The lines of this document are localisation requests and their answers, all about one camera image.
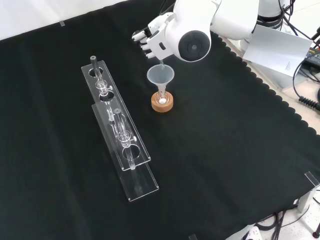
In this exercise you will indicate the white paper board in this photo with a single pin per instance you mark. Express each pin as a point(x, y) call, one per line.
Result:
point(277, 47)

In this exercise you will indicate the black bench cloth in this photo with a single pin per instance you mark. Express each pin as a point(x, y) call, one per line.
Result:
point(212, 140)

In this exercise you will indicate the clear round-bottom flask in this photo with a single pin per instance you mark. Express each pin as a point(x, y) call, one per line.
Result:
point(162, 101)

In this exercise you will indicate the clear tape piece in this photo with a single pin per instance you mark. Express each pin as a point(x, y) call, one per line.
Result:
point(62, 24)

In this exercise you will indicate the black power adapter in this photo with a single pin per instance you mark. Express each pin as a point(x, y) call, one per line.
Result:
point(312, 56)

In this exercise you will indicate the translucent plastic funnel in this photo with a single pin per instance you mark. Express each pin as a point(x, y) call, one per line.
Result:
point(155, 77)

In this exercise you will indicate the white power strip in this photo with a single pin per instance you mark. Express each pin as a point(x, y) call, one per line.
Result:
point(252, 233)

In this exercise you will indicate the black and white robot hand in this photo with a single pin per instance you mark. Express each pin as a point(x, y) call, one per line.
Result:
point(157, 41)

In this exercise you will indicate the clear acrylic funnel stand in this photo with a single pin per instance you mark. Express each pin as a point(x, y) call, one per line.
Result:
point(132, 160)

